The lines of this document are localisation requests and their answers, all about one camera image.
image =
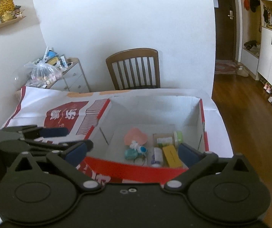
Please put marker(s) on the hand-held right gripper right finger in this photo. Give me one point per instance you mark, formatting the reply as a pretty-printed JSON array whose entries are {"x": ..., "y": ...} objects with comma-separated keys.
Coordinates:
[{"x": 187, "y": 155}]

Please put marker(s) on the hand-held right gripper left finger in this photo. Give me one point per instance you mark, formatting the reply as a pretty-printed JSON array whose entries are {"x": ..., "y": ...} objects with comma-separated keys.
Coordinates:
[{"x": 75, "y": 154}]

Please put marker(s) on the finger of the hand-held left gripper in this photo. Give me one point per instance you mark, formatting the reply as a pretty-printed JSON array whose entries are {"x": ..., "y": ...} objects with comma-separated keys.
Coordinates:
[
  {"x": 55, "y": 132},
  {"x": 55, "y": 147}
]

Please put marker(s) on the yellow box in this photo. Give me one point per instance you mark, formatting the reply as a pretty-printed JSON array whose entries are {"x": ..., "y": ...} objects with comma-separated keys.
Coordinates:
[{"x": 171, "y": 156}]

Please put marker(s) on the green-lidded jar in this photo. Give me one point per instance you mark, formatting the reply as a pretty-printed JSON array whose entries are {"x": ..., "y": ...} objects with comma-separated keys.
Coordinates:
[{"x": 164, "y": 137}]

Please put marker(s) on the small pink-white bottle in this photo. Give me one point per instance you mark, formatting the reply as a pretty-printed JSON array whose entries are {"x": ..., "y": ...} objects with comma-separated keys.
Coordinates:
[{"x": 157, "y": 155}]

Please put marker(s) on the small white toy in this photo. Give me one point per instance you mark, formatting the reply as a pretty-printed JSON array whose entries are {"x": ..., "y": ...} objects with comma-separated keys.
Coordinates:
[{"x": 138, "y": 147}]

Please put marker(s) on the small teal toy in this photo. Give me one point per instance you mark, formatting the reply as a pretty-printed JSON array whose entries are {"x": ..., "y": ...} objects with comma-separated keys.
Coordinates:
[{"x": 130, "y": 154}]

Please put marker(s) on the pink heart-shaped dish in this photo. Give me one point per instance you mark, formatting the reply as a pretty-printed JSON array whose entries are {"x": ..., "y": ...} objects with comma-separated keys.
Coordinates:
[{"x": 136, "y": 135}]

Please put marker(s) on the red cardboard box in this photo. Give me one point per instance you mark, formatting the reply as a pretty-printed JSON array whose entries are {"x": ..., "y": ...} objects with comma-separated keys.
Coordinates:
[{"x": 138, "y": 114}]

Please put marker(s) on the white drawer cabinet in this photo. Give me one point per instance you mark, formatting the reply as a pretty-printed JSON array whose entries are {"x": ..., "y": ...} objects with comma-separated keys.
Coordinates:
[{"x": 74, "y": 76}]

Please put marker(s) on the clear plastic bag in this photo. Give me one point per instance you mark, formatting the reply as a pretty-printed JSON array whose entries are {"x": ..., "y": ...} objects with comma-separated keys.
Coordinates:
[{"x": 43, "y": 72}]

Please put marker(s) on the white tube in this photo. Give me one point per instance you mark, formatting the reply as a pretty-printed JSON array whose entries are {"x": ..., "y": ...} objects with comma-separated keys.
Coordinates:
[{"x": 46, "y": 53}]

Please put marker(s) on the patterned door mat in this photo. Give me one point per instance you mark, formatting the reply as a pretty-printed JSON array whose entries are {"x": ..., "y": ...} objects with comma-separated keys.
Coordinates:
[{"x": 225, "y": 67}]

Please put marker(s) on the pair of beige slippers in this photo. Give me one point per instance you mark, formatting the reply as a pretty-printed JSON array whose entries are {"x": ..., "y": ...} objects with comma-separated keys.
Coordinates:
[{"x": 242, "y": 71}]

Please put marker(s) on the pair of pink shoes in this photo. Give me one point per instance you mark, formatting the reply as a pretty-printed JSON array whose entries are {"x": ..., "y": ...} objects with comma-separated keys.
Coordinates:
[{"x": 268, "y": 87}]

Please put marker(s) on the wooden chair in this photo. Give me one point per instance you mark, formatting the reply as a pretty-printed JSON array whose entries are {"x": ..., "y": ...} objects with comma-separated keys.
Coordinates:
[{"x": 131, "y": 54}]

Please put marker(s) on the dark door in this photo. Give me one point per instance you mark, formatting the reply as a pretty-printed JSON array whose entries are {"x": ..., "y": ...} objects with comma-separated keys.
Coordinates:
[{"x": 224, "y": 35}]

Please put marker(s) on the small figurines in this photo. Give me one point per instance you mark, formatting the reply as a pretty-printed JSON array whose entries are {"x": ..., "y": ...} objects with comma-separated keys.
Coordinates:
[{"x": 19, "y": 11}]

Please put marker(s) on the pair of dark shoes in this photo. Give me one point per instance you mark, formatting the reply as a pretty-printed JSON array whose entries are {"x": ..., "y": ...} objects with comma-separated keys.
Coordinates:
[{"x": 250, "y": 45}]

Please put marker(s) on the gold ornament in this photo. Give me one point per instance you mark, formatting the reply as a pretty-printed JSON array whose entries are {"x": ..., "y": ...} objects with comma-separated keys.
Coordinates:
[{"x": 5, "y": 9}]

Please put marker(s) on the paper notice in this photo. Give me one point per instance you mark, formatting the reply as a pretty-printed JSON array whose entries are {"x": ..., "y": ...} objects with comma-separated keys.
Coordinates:
[{"x": 216, "y": 2}]

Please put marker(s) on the red hanging bag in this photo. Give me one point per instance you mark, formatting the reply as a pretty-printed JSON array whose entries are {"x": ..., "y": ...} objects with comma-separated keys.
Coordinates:
[{"x": 246, "y": 2}]

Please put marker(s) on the black hanging bag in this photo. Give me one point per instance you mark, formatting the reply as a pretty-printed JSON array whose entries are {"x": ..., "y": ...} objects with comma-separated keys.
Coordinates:
[{"x": 254, "y": 3}]

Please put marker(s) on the wooden wall shelf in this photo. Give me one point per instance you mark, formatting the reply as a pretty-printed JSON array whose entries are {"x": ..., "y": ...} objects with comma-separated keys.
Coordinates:
[{"x": 5, "y": 25}]

